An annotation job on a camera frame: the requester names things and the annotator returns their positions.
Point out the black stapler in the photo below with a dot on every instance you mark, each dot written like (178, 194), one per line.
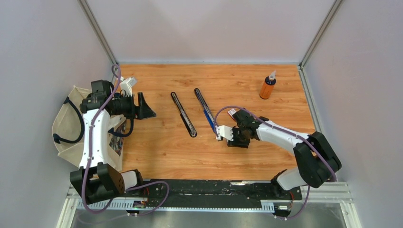
(188, 124)

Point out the white red staple box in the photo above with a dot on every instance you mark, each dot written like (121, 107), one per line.
(231, 113)

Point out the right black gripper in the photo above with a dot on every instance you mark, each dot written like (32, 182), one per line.
(235, 143)

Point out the beige tote bag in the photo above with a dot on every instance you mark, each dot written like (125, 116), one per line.
(68, 134)

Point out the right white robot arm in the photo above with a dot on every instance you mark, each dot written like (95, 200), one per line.
(316, 160)

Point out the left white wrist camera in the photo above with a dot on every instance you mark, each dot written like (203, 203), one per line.
(127, 84)

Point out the orange glue bottle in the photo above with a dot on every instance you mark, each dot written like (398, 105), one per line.
(268, 86)

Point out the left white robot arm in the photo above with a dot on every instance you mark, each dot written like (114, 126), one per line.
(98, 178)

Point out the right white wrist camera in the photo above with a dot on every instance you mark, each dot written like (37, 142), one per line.
(224, 132)

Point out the blue stapler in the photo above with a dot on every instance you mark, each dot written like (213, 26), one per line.
(206, 110)

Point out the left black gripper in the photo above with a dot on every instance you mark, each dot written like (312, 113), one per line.
(143, 111)

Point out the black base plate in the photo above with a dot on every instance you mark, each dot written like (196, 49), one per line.
(212, 194)

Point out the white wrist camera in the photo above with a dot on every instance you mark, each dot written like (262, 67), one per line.
(127, 84)
(224, 132)

